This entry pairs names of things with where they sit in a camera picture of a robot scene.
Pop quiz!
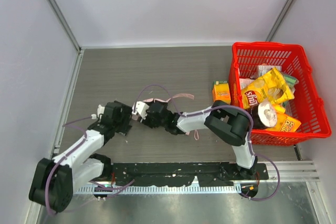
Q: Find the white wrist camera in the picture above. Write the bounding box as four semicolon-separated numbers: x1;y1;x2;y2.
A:
132;101;149;119
91;105;105;120

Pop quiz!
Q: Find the green snack packet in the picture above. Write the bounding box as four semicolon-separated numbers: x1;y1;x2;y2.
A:
282;74;299;88

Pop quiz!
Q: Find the pink folding umbrella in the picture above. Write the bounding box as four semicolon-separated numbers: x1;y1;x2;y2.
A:
141;93;200;141

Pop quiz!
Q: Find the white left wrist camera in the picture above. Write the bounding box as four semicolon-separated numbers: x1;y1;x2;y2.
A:
91;105;105;120

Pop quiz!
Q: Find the red plastic basket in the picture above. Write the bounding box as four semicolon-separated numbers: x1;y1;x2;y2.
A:
228;42;332;146

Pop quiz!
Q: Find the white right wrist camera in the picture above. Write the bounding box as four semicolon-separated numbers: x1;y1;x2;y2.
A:
132;101;149;119

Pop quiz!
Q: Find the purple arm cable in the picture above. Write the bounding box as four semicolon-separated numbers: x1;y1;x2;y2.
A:
133;84;281;201
45;115;97;216

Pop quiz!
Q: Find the white slotted cable duct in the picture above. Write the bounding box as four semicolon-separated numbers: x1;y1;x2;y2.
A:
75;184;241;195

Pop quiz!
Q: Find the orange green carton box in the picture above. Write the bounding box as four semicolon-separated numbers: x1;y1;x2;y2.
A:
212;81;232;105

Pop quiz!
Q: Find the white wrapped packet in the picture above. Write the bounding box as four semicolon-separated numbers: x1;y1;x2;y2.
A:
256;65;282;78

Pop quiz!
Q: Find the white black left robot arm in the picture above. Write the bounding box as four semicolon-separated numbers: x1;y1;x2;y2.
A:
28;101;134;216

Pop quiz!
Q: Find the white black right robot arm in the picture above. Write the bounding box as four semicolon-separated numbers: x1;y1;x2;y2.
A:
137;100;258;178

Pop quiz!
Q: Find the orange snack bag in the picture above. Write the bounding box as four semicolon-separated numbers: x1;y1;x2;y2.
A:
267;113;301;132

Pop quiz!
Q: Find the yellow chips bag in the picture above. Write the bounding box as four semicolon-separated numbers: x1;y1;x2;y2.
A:
241;68;295;109

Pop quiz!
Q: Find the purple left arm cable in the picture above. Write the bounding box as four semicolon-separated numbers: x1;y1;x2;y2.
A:
45;115;97;216

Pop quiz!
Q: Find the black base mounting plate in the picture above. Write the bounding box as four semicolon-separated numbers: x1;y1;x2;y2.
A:
94;162;269;187

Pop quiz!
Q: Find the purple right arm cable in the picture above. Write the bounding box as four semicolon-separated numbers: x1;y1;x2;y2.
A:
133;84;281;201

